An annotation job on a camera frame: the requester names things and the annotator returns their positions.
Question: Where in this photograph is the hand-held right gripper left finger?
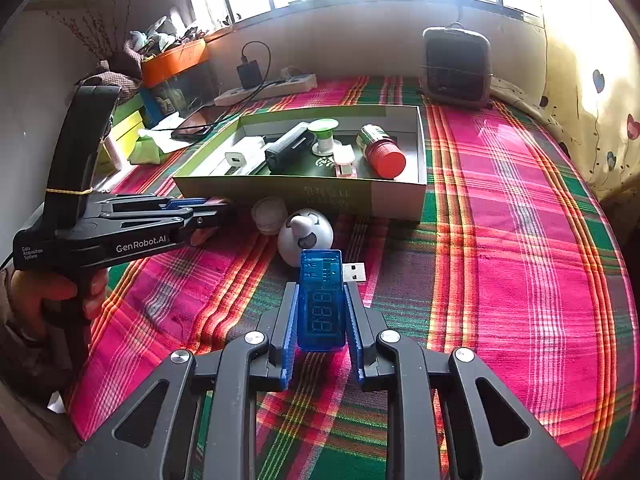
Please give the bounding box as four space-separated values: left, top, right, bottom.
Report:
59 281 301 480

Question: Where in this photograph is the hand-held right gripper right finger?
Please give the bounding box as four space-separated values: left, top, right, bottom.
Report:
344 282 583 480

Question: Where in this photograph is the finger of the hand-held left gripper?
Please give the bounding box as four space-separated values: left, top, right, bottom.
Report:
97 206 240 247
95 195 236 217

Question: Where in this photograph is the green cardboard box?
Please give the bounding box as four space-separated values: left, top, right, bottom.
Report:
172 105 428 222

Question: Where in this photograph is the blue usb tester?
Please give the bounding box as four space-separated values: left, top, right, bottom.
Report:
297 248 367 352

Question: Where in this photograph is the white charger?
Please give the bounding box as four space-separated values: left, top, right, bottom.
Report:
224 136 266 176

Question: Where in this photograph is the black rectangular device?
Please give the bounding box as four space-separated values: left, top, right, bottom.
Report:
264 121 313 172

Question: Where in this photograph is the green-lidded white container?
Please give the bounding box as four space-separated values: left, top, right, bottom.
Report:
306 118 340 156

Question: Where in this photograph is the person's left forearm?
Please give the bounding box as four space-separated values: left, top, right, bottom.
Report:
0 310 76 401

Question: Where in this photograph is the person's left hand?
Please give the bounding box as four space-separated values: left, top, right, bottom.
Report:
7 267 108 338

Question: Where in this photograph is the white round container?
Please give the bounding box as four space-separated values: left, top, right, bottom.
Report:
251 197 289 236

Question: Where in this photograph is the green tissue packet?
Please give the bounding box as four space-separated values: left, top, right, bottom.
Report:
127 135 173 165

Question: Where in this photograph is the black phone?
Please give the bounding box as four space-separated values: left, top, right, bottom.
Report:
171 120 216 142

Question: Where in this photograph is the white paper sheet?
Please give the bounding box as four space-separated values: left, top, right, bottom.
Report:
137 112 201 153

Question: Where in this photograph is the white tube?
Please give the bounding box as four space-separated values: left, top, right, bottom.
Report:
102 137 124 171

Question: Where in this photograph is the white round figure toy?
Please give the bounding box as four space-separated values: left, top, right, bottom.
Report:
277 208 335 264

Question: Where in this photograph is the lime green box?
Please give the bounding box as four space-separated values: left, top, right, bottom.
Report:
95 92 148 161

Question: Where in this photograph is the glass tank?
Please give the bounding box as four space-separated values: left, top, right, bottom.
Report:
142 60 221 123

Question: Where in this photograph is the dark checkered cloth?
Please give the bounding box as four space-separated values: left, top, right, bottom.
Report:
75 60 143 101

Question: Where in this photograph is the orange box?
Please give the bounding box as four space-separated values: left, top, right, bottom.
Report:
140 37 210 88

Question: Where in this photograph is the black power adapter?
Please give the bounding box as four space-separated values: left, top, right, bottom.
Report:
237 60 263 90

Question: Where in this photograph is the white power strip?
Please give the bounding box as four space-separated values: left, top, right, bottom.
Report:
214 72 318 107

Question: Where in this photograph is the pile of crumpled bags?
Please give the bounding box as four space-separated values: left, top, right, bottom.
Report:
122 7 208 58

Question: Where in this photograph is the red-capped bottle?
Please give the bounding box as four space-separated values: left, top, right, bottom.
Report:
356 125 407 180

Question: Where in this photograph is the small grey heater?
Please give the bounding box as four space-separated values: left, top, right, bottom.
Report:
421 22 493 109

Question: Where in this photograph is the yellow printed curtain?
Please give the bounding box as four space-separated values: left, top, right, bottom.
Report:
540 0 640 201

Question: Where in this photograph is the black cable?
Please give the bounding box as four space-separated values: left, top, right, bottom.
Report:
172 41 283 141

